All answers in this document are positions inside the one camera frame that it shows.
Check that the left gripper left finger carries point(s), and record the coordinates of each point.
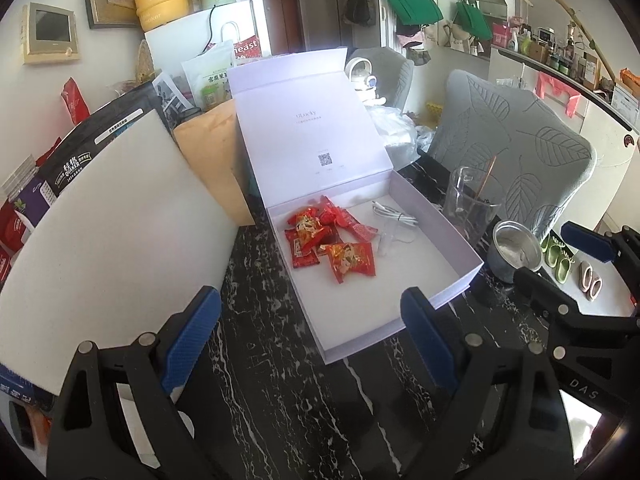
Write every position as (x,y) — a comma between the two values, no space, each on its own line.
(90,439)

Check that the wall intercom panel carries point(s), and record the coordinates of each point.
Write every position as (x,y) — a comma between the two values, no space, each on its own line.
(48,35)

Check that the beige slippers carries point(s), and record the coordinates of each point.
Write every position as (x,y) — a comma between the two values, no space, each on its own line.
(590,282)

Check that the grey chair far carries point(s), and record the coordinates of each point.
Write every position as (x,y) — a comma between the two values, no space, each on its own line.
(393,73)

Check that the clear glass measuring jug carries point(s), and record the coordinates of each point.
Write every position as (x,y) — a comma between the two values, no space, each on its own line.
(472,201)

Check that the dark hanging handbag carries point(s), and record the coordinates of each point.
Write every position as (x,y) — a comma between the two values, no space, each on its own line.
(360,12)

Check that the brown entrance door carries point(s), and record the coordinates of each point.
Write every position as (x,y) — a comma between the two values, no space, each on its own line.
(284,26)

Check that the white plastic bag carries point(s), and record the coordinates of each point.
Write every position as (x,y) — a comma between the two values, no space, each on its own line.
(404,141)

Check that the metal bowl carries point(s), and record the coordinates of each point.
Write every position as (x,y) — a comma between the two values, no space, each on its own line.
(512,247)

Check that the red ketchup sachet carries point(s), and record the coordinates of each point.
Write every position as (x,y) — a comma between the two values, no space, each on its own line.
(300,258)

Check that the lilac gift box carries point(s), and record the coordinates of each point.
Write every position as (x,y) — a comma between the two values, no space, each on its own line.
(308,134)

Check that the red text snack packet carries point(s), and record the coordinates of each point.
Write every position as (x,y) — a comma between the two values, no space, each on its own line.
(363,233)

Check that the red plastic propeller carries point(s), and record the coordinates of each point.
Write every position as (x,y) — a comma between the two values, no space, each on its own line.
(328,213)

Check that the green slippers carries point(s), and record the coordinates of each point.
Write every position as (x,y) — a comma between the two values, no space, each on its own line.
(557,257)

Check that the white baby bottle device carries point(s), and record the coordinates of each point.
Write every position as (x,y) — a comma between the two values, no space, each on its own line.
(359,71)

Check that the white fridge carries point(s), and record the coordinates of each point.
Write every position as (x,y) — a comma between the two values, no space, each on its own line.
(243,23)

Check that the red cartoon snack bag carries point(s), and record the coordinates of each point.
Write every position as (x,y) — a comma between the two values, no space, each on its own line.
(345,258)
(309,229)

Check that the brown paper envelope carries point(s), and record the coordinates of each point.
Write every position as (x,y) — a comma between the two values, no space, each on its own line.
(213,146)

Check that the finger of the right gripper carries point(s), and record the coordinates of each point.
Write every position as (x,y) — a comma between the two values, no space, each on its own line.
(558,311)
(589,242)

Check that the black snack bag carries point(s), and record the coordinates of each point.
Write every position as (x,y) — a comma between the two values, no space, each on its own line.
(85,141)

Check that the grey leaf chair near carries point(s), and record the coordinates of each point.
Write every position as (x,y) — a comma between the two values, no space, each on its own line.
(539,162)

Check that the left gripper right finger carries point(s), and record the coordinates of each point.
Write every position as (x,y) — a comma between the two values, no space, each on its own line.
(529,439)

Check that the clear acrylic stand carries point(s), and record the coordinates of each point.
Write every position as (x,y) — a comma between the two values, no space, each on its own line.
(390,236)

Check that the green tote bag left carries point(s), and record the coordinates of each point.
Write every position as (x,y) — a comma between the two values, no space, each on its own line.
(416,12)

